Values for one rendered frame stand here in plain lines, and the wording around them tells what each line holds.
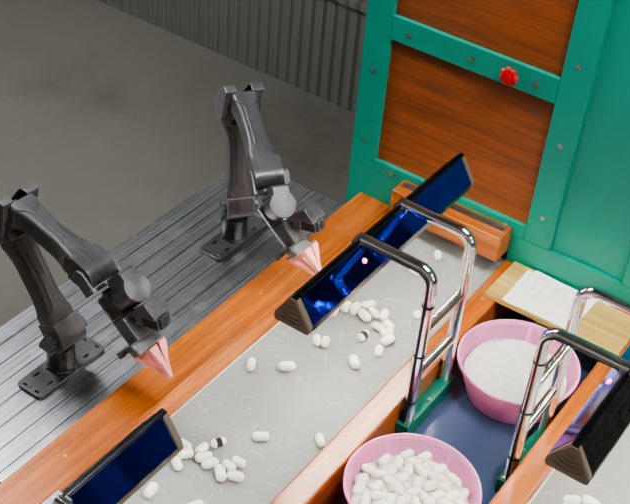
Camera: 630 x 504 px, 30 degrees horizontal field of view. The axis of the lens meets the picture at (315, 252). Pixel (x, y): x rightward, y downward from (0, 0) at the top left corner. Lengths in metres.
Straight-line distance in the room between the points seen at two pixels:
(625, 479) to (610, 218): 0.59
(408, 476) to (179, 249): 0.91
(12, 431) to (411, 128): 1.15
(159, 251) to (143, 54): 2.25
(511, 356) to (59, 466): 1.00
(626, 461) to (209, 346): 0.89
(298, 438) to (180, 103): 2.57
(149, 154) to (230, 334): 1.97
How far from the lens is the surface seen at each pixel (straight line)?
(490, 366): 2.62
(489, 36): 2.63
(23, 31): 5.28
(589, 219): 2.70
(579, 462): 1.98
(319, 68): 4.78
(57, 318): 2.50
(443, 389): 2.56
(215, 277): 2.84
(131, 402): 2.41
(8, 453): 2.48
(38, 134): 4.58
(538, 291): 2.76
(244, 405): 2.44
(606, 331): 2.71
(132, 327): 2.28
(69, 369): 2.60
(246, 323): 2.58
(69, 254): 2.31
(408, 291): 2.75
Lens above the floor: 2.51
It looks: 39 degrees down
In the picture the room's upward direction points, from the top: 5 degrees clockwise
